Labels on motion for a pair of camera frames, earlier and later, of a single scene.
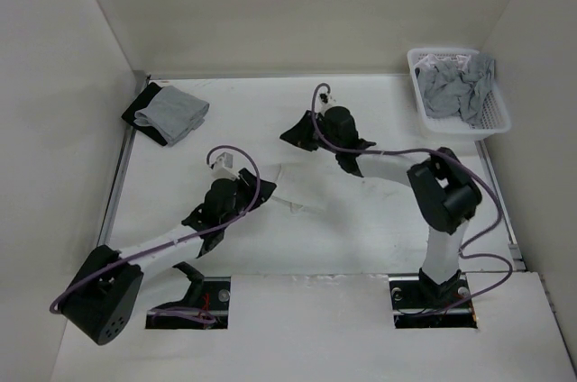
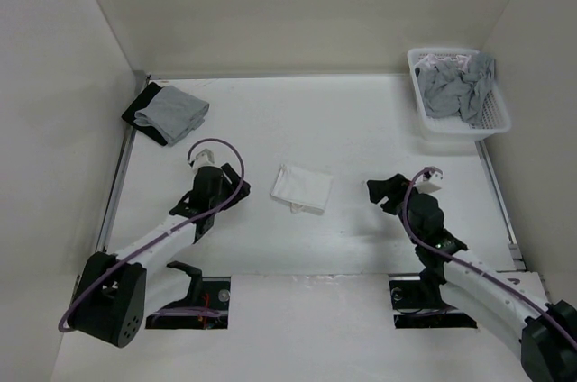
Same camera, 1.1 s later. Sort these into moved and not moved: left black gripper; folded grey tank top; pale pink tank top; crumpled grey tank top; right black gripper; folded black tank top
Moved: right black gripper; left black gripper
Not moved: folded black tank top; folded grey tank top; pale pink tank top; crumpled grey tank top
